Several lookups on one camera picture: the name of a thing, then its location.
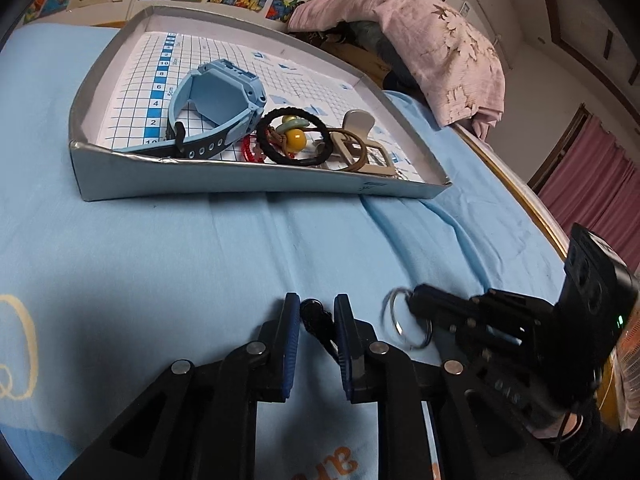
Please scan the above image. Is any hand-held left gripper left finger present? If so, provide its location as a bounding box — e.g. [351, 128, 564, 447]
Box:
[60, 292, 301, 480]

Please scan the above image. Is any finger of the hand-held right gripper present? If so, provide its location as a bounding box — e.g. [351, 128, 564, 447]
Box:
[429, 316, 522, 362]
[411, 283, 522, 322]

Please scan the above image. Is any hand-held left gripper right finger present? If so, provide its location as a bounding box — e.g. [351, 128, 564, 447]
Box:
[334, 294, 573, 480]

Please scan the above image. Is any short black cord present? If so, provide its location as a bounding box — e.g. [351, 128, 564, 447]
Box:
[299, 298, 342, 359]

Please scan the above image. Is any silver key ring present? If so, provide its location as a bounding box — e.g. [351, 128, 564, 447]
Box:
[381, 286, 434, 352]

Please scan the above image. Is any brown hair tie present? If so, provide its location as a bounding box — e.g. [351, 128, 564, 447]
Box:
[327, 127, 377, 174]

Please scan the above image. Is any grey cardboard tray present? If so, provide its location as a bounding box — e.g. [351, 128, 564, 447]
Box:
[67, 5, 453, 203]

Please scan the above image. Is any red cord bracelet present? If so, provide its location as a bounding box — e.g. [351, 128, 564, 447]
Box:
[241, 135, 267, 164]

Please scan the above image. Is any brown cord beaded bracelet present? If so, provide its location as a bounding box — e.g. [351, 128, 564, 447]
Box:
[257, 115, 322, 157]

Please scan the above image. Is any black hair tie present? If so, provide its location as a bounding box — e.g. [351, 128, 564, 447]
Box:
[256, 106, 334, 167]

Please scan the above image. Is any person's right forearm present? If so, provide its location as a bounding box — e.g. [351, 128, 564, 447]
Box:
[532, 400, 640, 480]

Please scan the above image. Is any dark red curtain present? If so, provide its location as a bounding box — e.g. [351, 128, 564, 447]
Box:
[537, 115, 640, 253]

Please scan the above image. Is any beige belt buckle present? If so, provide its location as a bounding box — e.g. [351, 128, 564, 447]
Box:
[320, 110, 402, 179]

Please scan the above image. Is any pink patterned cloth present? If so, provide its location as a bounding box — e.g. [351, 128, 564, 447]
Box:
[287, 0, 506, 139]

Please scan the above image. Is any light blue wrist watch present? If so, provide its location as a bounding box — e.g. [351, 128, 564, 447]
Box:
[120, 58, 266, 162]

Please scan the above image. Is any grey cloth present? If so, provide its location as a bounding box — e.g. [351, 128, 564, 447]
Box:
[345, 20, 402, 62]

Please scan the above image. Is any wooden bed frame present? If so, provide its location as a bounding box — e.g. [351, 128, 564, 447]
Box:
[450, 122, 573, 263]

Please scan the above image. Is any thin black cable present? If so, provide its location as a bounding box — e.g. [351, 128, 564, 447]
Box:
[550, 400, 588, 456]

